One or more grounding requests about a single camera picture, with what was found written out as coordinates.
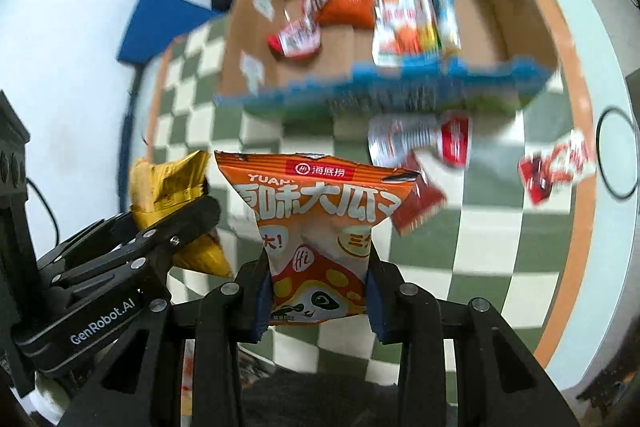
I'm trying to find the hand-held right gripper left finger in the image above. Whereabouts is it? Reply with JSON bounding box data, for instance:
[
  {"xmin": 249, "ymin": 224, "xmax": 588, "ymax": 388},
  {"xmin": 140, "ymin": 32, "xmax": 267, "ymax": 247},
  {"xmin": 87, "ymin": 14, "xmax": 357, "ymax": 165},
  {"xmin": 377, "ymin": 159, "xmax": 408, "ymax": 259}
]
[{"xmin": 55, "ymin": 257, "xmax": 273, "ymax": 427}]

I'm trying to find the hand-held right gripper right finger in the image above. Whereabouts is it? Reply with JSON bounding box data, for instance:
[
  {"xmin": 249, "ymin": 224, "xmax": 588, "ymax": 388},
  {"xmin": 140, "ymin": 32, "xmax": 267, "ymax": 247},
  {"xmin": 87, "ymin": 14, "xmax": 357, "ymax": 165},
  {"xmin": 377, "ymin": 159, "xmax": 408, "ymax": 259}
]
[{"xmin": 365, "ymin": 257, "xmax": 581, "ymax": 427}]

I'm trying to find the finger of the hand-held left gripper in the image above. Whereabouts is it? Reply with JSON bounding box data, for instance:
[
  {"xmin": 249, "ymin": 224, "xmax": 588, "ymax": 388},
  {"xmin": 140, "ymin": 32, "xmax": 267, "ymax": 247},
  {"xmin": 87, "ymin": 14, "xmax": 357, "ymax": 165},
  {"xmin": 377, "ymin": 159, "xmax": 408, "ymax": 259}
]
[
  {"xmin": 50, "ymin": 194, "xmax": 222, "ymax": 293},
  {"xmin": 36, "ymin": 213, "xmax": 143, "ymax": 275}
]

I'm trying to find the yellow snack packet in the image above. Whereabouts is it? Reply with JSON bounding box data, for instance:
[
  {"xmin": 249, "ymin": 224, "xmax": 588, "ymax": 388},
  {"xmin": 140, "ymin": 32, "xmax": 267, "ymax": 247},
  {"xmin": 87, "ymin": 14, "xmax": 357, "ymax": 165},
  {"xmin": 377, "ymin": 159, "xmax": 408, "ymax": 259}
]
[{"xmin": 129, "ymin": 150, "xmax": 235, "ymax": 279}]

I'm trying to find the orange panda snack packet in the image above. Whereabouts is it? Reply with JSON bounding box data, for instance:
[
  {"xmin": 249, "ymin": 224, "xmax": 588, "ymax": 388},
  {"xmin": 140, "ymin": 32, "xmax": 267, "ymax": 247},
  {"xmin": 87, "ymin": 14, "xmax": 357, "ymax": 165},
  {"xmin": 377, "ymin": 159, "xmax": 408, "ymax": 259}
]
[{"xmin": 214, "ymin": 150, "xmax": 421, "ymax": 328}]

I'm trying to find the red white dark snack packet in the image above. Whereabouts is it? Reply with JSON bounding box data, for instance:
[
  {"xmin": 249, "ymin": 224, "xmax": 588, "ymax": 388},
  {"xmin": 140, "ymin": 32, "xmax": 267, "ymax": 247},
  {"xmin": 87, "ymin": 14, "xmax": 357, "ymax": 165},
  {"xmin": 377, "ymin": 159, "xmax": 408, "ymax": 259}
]
[{"xmin": 266, "ymin": 0, "xmax": 346, "ymax": 60}]

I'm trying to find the cardboard box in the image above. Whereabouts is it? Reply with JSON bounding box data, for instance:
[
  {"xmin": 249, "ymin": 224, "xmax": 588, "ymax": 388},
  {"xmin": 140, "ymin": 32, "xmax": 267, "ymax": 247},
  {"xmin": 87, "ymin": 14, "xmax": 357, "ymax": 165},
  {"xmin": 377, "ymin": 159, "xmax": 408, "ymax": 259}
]
[{"xmin": 214, "ymin": 0, "xmax": 560, "ymax": 118}]

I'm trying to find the plain orange snack packet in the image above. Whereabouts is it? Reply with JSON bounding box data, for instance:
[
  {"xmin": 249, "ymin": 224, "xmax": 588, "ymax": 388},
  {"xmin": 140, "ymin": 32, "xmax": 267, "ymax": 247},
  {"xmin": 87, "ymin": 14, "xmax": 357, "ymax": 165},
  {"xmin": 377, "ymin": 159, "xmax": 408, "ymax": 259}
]
[{"xmin": 317, "ymin": 0, "xmax": 388, "ymax": 30}]

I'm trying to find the white green carrot snack packet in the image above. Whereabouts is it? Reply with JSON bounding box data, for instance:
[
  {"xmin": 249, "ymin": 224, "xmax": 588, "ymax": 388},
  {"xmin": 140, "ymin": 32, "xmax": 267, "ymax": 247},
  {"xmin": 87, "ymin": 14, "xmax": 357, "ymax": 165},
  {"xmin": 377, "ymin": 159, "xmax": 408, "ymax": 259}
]
[{"xmin": 372, "ymin": 0, "xmax": 446, "ymax": 68}]

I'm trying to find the light blue snack packet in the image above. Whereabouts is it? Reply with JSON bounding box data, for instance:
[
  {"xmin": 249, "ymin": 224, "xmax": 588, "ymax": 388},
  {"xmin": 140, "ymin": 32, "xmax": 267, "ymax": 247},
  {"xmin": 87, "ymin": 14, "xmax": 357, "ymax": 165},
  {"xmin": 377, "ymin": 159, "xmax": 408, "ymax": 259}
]
[{"xmin": 427, "ymin": 0, "xmax": 462, "ymax": 58}]

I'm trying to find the grey fleece garment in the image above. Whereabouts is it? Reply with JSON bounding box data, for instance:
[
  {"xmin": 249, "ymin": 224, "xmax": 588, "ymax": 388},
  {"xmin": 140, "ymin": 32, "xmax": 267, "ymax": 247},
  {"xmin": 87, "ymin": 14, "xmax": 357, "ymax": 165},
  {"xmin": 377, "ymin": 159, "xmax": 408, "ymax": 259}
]
[{"xmin": 240, "ymin": 367, "xmax": 401, "ymax": 427}]

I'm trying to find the black padded bar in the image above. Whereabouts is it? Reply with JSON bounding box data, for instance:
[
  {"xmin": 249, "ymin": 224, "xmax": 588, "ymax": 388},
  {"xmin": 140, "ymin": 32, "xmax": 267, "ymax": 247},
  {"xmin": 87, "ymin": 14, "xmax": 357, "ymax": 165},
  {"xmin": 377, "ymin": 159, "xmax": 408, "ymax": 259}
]
[{"xmin": 120, "ymin": 64, "xmax": 146, "ymax": 152}]

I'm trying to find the green cream checkered tablecloth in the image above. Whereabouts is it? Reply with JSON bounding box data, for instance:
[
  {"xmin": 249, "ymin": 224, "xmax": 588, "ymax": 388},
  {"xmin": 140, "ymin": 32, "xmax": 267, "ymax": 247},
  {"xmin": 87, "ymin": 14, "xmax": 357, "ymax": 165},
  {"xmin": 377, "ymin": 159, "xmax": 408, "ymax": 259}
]
[{"xmin": 142, "ymin": 0, "xmax": 596, "ymax": 375}]

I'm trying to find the white packet with red end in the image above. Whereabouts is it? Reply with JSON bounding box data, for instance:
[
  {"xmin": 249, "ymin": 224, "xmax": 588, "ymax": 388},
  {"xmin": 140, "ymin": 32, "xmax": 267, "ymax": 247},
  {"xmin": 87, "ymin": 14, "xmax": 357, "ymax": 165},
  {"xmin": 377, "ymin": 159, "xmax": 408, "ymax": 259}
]
[{"xmin": 367, "ymin": 112, "xmax": 473, "ymax": 168}]

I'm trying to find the blue padded board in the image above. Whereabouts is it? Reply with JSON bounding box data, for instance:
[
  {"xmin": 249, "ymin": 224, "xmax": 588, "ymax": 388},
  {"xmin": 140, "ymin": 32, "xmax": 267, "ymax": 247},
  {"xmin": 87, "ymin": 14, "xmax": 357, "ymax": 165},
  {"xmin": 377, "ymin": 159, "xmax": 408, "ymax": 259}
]
[{"xmin": 117, "ymin": 0, "xmax": 226, "ymax": 68}]

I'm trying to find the red white figure snack packet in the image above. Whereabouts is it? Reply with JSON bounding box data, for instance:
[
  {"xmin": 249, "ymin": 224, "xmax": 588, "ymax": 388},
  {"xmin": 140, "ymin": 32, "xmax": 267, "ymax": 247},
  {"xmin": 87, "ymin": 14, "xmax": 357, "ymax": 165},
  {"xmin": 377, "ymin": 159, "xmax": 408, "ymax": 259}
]
[{"xmin": 517, "ymin": 129, "xmax": 598, "ymax": 205}]

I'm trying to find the black cable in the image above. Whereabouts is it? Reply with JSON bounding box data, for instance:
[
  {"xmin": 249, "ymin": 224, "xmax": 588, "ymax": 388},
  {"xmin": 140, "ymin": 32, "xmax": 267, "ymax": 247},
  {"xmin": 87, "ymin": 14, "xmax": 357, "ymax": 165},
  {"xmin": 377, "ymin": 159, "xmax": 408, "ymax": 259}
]
[{"xmin": 25, "ymin": 177, "xmax": 63, "ymax": 253}]

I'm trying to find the black round ring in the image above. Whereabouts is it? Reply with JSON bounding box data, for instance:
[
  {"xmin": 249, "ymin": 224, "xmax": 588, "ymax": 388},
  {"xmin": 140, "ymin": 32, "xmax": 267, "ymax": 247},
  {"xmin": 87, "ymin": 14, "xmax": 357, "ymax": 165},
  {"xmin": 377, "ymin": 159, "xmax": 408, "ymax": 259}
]
[{"xmin": 595, "ymin": 106, "xmax": 640, "ymax": 200}]

